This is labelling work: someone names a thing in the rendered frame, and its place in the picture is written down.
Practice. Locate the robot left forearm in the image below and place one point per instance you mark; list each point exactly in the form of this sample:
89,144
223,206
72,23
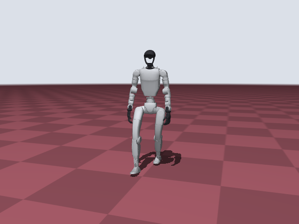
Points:
168,100

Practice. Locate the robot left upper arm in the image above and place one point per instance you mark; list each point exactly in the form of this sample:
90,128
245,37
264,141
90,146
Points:
165,80

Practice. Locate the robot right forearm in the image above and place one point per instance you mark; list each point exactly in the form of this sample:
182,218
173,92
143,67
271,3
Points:
131,98

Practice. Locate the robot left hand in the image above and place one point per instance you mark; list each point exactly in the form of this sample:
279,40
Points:
167,117

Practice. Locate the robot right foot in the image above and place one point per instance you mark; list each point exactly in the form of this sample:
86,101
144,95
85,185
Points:
135,170

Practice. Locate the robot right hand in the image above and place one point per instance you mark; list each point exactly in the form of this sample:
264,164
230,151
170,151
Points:
128,114

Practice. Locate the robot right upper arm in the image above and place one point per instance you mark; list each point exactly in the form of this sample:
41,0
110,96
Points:
135,79

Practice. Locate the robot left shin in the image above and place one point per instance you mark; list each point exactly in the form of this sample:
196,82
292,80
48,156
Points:
158,146

